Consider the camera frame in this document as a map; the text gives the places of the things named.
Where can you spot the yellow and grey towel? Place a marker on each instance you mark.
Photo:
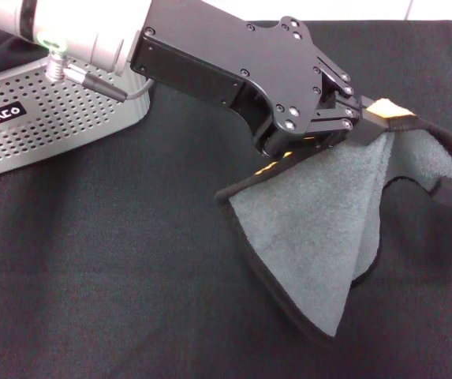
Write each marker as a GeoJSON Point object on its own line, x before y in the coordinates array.
{"type": "Point", "coordinates": [308, 221]}

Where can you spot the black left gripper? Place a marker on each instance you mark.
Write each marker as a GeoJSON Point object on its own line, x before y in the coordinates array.
{"type": "Point", "coordinates": [225, 59]}

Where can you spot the grey perforated storage box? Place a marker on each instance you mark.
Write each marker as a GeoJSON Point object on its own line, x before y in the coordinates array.
{"type": "Point", "coordinates": [52, 126]}

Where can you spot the black tablecloth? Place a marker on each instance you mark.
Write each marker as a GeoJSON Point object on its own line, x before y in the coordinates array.
{"type": "Point", "coordinates": [91, 276]}

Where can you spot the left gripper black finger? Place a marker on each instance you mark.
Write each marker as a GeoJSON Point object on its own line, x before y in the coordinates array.
{"type": "Point", "coordinates": [363, 128]}

